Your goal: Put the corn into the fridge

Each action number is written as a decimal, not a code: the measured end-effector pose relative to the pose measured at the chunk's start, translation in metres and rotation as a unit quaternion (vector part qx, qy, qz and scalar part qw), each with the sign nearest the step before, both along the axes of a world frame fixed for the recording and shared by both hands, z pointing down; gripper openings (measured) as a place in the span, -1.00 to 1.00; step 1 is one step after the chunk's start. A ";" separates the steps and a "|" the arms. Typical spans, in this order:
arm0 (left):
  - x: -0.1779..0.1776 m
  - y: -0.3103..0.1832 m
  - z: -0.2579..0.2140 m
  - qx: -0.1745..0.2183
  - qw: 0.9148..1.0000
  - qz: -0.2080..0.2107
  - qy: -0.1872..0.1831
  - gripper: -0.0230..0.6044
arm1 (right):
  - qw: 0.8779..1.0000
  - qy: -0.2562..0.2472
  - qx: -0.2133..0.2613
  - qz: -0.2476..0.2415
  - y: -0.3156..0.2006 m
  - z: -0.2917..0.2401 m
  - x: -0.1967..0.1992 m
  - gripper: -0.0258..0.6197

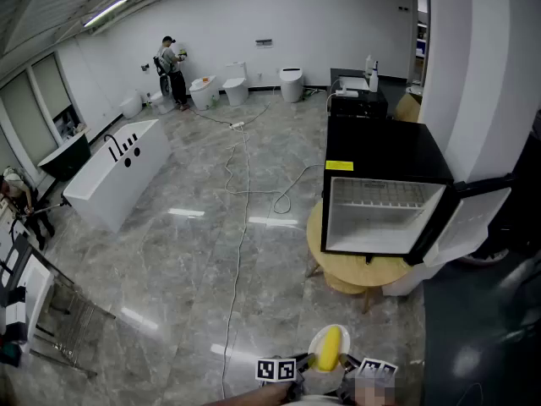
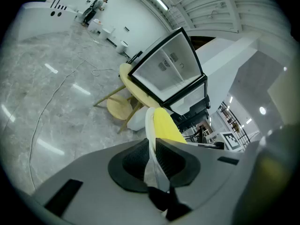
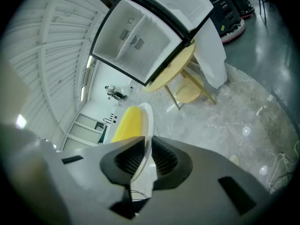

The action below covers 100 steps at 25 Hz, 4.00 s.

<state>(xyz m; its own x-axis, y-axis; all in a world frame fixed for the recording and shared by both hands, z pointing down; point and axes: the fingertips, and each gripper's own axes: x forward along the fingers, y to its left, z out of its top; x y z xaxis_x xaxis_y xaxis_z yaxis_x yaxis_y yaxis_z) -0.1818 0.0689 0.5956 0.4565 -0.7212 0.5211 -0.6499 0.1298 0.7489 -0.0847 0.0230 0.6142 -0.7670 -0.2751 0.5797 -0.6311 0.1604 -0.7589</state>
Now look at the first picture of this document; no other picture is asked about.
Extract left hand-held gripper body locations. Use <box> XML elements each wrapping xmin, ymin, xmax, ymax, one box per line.
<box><xmin>255</xmin><ymin>354</ymin><xmax>312</xmax><ymax>403</ymax></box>

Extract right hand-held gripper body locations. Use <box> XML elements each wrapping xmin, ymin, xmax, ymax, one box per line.
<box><xmin>336</xmin><ymin>357</ymin><xmax>399</xmax><ymax>405</ymax></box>

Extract yellow corn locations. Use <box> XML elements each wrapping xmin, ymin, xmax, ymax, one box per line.
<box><xmin>315</xmin><ymin>326</ymin><xmax>342</xmax><ymax>372</ymax></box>

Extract white round plate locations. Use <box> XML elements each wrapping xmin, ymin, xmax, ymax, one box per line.
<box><xmin>307</xmin><ymin>323</ymin><xmax>352</xmax><ymax>374</ymax></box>

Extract black mini fridge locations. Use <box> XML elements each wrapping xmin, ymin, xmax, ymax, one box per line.
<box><xmin>320</xmin><ymin>115</ymin><xmax>515</xmax><ymax>268</ymax></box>

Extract person's left forearm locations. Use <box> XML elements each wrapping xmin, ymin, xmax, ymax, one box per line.
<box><xmin>202</xmin><ymin>381</ymin><xmax>293</xmax><ymax>406</ymax></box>

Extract person's beige shirt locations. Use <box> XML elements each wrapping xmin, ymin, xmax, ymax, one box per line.
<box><xmin>291</xmin><ymin>393</ymin><xmax>339</xmax><ymax>406</ymax></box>

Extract round wooden table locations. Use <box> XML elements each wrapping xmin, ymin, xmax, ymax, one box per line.
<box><xmin>304</xmin><ymin>200</ymin><xmax>413</xmax><ymax>315</ymax></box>

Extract dark glossy counter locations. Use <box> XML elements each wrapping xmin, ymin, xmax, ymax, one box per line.
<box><xmin>422</xmin><ymin>243</ymin><xmax>541</xmax><ymax>406</ymax></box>

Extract white rectangular bathtub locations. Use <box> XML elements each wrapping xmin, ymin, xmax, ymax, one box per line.
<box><xmin>62</xmin><ymin>118</ymin><xmax>172</xmax><ymax>234</ymax></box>

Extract black sink cabinet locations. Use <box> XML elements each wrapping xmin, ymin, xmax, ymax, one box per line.
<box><xmin>327</xmin><ymin>68</ymin><xmax>389</xmax><ymax>120</ymax></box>

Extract round wooden chair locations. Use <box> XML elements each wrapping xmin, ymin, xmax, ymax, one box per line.
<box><xmin>395</xmin><ymin>92</ymin><xmax>423</xmax><ymax>123</ymax></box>

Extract white toilet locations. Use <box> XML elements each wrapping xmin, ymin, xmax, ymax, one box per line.
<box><xmin>278</xmin><ymin>66</ymin><xmax>305</xmax><ymax>103</ymax></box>
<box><xmin>119</xmin><ymin>90</ymin><xmax>144</xmax><ymax>120</ymax></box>
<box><xmin>189</xmin><ymin>74</ymin><xmax>221</xmax><ymax>112</ymax></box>
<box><xmin>221</xmin><ymin>61</ymin><xmax>249</xmax><ymax>107</ymax></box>

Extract black bathtub faucet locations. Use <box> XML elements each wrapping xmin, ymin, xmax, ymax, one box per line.
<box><xmin>103</xmin><ymin>133</ymin><xmax>122</xmax><ymax>162</ymax></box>

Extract dark green bathtub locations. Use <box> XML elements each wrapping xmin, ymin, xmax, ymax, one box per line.
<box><xmin>36</xmin><ymin>131</ymin><xmax>92</xmax><ymax>182</ymax></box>

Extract wide frosted window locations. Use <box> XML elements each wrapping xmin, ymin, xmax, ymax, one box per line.
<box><xmin>0</xmin><ymin>52</ymin><xmax>74</xmax><ymax>177</ymax></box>

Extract long ceiling light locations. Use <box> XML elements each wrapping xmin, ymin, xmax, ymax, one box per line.
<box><xmin>82</xmin><ymin>0</ymin><xmax>128</xmax><ymax>29</ymax></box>

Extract long white floor cable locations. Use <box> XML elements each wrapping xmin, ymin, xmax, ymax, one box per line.
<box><xmin>221</xmin><ymin>127</ymin><xmax>254</xmax><ymax>399</ymax></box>

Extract looped white floor cable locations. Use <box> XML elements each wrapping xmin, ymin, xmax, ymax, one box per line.
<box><xmin>223</xmin><ymin>141</ymin><xmax>326</xmax><ymax>215</ymax></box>

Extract metal wire rack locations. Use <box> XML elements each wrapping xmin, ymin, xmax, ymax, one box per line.
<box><xmin>29</xmin><ymin>275</ymin><xmax>117</xmax><ymax>380</ymax></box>

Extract thin black floor cable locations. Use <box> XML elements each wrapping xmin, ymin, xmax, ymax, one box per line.
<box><xmin>188</xmin><ymin>101</ymin><xmax>271</xmax><ymax>127</ymax></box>

